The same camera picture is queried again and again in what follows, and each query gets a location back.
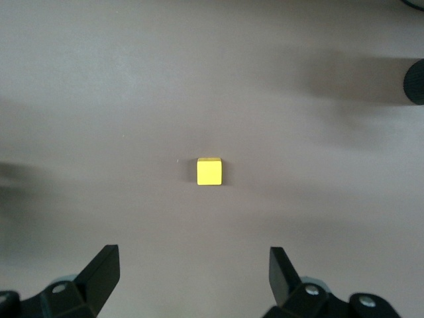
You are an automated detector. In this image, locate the yellow wooden block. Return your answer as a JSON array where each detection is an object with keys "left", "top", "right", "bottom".
[{"left": 196, "top": 157, "right": 223, "bottom": 187}]

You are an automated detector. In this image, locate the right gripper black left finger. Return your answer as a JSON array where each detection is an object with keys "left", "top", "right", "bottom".
[{"left": 0, "top": 244, "right": 120, "bottom": 318}]

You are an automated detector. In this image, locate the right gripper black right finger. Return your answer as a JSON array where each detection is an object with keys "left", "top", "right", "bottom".
[{"left": 261, "top": 246, "right": 403, "bottom": 318}]

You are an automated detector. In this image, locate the black padded cylinder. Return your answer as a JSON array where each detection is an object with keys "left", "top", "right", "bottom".
[{"left": 403, "top": 58, "right": 424, "bottom": 107}]

